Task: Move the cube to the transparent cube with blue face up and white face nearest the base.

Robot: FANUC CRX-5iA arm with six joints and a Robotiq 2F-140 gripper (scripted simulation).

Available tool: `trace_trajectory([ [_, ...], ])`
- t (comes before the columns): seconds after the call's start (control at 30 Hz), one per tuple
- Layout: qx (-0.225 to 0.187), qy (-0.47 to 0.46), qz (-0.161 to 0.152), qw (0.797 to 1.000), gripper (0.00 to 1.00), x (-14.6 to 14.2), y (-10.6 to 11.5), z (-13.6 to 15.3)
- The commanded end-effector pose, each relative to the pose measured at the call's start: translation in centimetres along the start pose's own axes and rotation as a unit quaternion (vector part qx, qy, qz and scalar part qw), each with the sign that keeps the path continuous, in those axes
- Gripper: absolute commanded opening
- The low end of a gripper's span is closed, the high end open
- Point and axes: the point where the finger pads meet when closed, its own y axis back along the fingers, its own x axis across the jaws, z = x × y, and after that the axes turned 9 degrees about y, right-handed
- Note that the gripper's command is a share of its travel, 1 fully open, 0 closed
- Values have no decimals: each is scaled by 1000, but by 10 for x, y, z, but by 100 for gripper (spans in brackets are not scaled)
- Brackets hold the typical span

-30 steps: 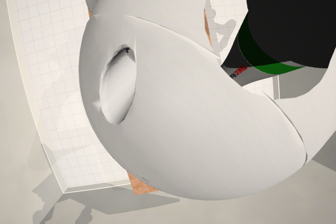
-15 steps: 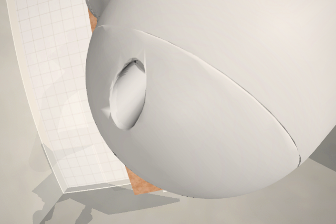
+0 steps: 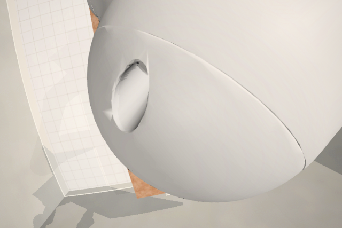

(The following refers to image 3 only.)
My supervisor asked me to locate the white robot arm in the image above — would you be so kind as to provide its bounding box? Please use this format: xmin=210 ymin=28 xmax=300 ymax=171
xmin=87 ymin=0 xmax=342 ymax=202

